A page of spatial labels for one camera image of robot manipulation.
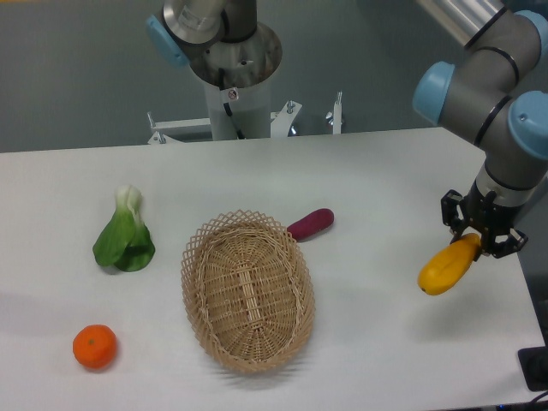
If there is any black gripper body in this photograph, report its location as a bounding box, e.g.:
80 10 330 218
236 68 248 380
462 182 523 238

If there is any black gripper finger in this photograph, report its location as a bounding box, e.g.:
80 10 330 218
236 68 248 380
440 189 469 243
480 228 527 259

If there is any yellow mango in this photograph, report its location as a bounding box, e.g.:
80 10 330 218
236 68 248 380
417 233 480 295

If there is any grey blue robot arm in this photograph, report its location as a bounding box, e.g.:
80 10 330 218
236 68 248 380
146 1 547 258

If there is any woven wicker basket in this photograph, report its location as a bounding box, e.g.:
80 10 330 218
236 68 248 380
181 210 315 373

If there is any black device at table edge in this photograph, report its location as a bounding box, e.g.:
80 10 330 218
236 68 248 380
518 347 547 392

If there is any purple sweet potato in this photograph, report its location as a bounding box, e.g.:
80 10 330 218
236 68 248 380
287 208 335 241

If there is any green bok choy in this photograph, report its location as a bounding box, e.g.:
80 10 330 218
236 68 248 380
92 185 156 272

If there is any orange tangerine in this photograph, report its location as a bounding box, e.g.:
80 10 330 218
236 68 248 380
72 325 117 370

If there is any white frame bracket with bolt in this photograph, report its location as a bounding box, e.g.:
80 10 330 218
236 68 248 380
325 91 343 135

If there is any white metal base frame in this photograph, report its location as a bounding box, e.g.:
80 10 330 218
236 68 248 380
146 100 303 145

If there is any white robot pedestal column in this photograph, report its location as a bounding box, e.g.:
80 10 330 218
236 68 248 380
190 22 283 140

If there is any black cable on pedestal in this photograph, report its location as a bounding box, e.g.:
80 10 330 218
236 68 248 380
217 67 247 140

